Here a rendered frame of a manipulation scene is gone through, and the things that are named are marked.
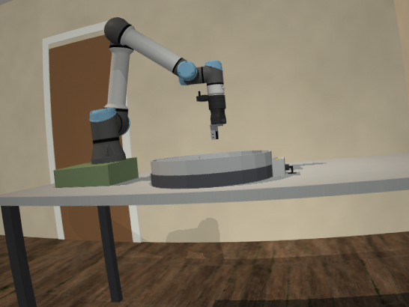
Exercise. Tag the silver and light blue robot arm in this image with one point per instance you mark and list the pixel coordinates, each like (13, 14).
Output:
(113, 119)

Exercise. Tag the grey round turntable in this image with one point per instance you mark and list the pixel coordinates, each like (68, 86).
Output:
(216, 169)

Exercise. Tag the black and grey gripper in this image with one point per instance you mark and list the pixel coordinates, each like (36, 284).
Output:
(216, 102)

